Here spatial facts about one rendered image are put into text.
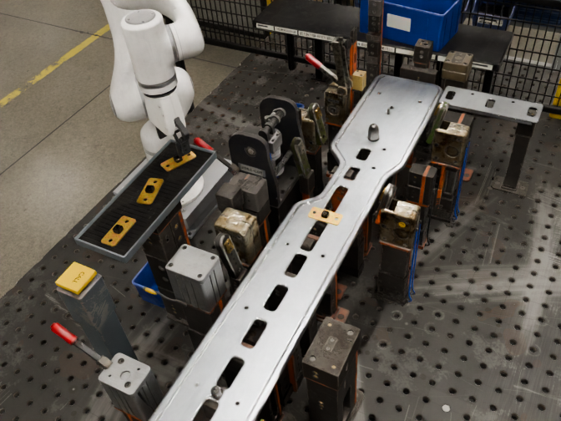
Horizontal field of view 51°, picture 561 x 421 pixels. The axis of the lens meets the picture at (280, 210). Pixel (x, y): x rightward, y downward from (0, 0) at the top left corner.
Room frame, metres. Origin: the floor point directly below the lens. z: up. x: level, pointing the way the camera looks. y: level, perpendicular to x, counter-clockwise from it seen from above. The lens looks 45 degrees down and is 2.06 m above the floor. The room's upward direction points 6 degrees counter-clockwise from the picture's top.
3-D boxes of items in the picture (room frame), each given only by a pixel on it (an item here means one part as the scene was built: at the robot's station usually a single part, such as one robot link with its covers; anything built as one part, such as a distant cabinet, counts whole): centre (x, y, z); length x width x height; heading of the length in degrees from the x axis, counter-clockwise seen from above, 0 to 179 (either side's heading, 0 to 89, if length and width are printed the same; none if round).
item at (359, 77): (1.55, -0.29, 0.88); 0.04 x 0.04 x 0.36; 58
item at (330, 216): (1.02, -0.11, 1.01); 0.08 x 0.04 x 0.01; 59
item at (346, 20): (1.89, -0.41, 1.02); 0.90 x 0.22 x 0.03; 58
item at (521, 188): (1.35, -0.76, 0.84); 0.11 x 0.06 x 0.29; 58
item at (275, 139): (1.21, 0.01, 0.94); 0.18 x 0.13 x 0.49; 148
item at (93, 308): (0.78, 0.43, 0.92); 0.08 x 0.08 x 0.44; 58
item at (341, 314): (0.95, -0.07, 0.84); 0.17 x 0.06 x 0.29; 58
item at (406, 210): (0.98, -0.29, 0.87); 0.12 x 0.09 x 0.35; 58
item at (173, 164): (1.11, 0.23, 1.17); 0.08 x 0.04 x 0.01; 124
